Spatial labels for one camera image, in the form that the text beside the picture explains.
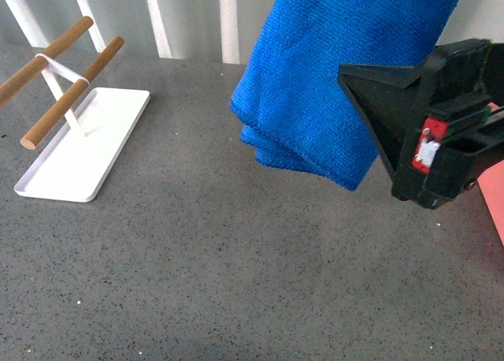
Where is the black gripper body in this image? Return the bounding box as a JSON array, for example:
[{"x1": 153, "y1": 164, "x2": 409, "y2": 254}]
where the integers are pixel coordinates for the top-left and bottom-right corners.
[{"x1": 338, "y1": 39, "x2": 503, "y2": 209}]

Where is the blue microfiber cloth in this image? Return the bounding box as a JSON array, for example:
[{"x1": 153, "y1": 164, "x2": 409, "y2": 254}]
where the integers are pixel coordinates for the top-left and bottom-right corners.
[{"x1": 230, "y1": 0, "x2": 458, "y2": 191}]

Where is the pink box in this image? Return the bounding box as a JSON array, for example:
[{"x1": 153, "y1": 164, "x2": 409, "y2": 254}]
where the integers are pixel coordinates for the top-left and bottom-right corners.
[{"x1": 477, "y1": 162, "x2": 504, "y2": 243}]

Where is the white rack with wooden rods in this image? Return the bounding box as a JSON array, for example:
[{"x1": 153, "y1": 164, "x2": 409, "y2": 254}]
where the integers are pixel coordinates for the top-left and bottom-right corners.
[{"x1": 1, "y1": 16, "x2": 150, "y2": 203}]

